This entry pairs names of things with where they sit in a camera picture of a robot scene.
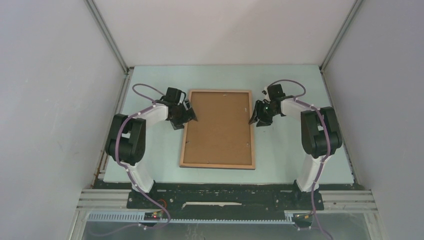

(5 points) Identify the brown backing board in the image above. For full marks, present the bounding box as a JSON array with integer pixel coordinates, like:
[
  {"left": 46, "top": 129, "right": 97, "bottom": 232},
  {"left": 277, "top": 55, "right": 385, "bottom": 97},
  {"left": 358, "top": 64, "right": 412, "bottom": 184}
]
[{"left": 183, "top": 92, "right": 253, "bottom": 166}]

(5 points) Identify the wooden picture frame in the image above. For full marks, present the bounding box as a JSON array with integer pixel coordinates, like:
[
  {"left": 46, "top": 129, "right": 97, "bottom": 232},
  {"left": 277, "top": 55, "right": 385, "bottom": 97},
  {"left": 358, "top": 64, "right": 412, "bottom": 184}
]
[{"left": 179, "top": 88, "right": 257, "bottom": 170}]

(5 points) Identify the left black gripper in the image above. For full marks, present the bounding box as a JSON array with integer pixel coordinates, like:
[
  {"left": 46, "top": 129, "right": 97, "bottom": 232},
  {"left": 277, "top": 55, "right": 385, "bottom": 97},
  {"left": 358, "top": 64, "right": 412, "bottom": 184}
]
[{"left": 168, "top": 99, "right": 197, "bottom": 131}]

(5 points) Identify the right aluminium corner post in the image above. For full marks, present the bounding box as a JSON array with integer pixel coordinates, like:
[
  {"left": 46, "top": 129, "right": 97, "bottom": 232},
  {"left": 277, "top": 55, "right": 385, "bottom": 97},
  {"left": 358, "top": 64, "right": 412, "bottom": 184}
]
[{"left": 319, "top": 0, "right": 365, "bottom": 73}]

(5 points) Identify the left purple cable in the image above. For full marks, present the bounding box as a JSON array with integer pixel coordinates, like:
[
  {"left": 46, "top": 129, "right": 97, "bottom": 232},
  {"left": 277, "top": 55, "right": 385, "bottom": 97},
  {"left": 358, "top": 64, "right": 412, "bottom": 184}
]
[{"left": 114, "top": 83, "right": 172, "bottom": 231}]

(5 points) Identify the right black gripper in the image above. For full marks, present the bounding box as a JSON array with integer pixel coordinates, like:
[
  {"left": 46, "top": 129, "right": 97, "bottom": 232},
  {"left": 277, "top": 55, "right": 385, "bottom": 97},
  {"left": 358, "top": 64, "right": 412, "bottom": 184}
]
[{"left": 248, "top": 99, "right": 278, "bottom": 128}]

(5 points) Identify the aluminium corner post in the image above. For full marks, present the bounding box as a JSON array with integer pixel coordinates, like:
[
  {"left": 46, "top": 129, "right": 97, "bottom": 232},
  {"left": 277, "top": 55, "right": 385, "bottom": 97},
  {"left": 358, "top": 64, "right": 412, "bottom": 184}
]
[
  {"left": 319, "top": 0, "right": 365, "bottom": 73},
  {"left": 84, "top": 0, "right": 130, "bottom": 74}
]

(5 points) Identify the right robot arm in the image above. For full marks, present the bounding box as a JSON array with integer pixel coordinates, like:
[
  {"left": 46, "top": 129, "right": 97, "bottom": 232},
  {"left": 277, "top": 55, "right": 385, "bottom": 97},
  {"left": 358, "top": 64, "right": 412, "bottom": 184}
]
[{"left": 249, "top": 80, "right": 343, "bottom": 209}]

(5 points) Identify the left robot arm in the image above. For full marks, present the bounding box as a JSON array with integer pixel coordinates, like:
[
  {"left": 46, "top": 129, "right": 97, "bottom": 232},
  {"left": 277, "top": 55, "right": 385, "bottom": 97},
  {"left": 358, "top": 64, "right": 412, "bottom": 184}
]
[{"left": 105, "top": 87, "right": 197, "bottom": 208}]

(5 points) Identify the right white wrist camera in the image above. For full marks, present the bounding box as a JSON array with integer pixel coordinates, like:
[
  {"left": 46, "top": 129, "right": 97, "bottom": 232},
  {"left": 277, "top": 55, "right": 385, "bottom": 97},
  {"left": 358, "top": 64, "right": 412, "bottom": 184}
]
[{"left": 262, "top": 86, "right": 269, "bottom": 97}]

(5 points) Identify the left aluminium corner post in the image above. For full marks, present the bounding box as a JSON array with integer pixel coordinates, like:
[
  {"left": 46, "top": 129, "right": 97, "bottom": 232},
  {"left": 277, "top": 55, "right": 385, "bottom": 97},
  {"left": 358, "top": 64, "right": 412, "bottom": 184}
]
[{"left": 84, "top": 0, "right": 130, "bottom": 74}]

